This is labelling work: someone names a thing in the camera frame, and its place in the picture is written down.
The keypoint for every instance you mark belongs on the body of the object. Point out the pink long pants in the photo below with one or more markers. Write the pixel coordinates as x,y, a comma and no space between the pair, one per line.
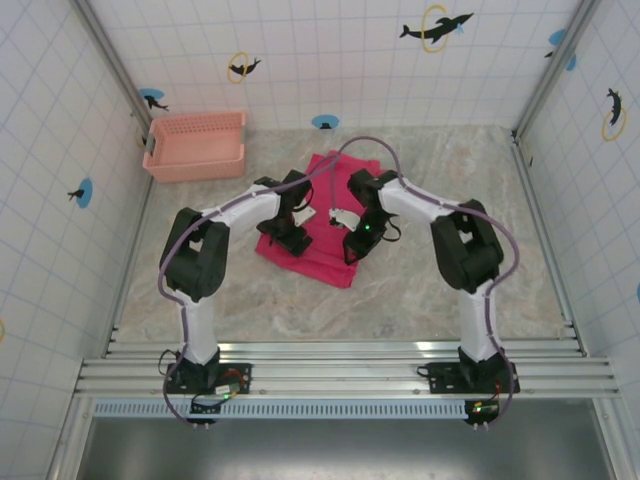
325,250

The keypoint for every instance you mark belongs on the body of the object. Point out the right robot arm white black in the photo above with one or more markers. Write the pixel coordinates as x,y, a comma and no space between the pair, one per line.
480,325

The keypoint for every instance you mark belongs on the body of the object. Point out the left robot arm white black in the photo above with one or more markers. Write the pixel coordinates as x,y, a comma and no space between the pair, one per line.
200,330

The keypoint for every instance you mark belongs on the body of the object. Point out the blue circle fin sticker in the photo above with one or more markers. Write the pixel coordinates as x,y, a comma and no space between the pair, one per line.
325,122

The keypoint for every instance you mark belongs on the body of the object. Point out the pink plastic basket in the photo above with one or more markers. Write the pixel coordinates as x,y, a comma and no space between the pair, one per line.
195,145

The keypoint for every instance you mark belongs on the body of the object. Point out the left controller board green light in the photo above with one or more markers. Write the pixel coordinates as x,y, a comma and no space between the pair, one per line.
225,390

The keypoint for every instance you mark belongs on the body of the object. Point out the controller board green light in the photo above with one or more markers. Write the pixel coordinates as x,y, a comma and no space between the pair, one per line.
482,409
225,390

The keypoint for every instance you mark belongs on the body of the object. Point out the blue circle dolphin sticker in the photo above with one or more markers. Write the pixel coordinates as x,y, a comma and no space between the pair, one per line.
152,98

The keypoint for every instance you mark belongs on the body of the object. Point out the blue circle seal sticker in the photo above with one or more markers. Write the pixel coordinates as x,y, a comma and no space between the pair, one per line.
84,192

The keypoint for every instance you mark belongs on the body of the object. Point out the grey metal lower panel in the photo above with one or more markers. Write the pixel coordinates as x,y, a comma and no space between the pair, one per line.
350,450

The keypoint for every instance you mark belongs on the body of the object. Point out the right controller board green light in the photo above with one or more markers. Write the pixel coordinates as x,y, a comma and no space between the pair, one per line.
482,409

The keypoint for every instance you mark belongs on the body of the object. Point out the blue patches corner sticker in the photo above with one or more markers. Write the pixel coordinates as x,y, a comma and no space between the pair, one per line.
559,37

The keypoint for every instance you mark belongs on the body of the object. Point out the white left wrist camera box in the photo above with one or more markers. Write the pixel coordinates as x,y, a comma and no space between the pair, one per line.
304,216

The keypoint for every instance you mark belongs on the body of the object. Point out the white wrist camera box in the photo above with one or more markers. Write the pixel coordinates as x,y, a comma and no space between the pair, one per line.
304,216
345,219

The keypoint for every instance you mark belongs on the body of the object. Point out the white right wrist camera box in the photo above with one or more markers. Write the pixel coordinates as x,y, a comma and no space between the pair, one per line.
345,219

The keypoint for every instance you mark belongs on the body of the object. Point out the aluminium front rail beam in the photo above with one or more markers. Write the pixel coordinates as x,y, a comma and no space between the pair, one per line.
350,372

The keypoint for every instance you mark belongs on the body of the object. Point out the aluminium side rail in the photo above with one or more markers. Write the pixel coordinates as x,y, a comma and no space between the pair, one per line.
540,220
137,235

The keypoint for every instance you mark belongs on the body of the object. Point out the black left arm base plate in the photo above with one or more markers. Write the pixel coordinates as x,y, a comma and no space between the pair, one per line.
237,377

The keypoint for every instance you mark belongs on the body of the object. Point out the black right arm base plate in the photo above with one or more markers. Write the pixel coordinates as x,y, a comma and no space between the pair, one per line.
440,377

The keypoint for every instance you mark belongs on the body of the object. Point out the aluminium corner post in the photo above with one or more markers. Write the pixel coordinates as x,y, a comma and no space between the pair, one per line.
555,70
115,65

